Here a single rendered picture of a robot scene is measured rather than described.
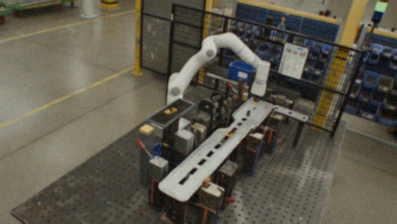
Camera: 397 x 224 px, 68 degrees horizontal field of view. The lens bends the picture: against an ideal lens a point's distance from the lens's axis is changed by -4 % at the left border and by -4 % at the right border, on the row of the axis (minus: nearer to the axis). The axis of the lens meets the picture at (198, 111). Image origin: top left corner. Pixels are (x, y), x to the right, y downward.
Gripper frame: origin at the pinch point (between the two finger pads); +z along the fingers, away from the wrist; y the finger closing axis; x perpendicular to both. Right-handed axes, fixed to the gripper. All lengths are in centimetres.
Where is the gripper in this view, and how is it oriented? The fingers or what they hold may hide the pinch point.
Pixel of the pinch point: (256, 98)
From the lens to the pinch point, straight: 250.6
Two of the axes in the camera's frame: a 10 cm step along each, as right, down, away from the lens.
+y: 8.5, 3.4, -4.0
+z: -1.1, 8.6, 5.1
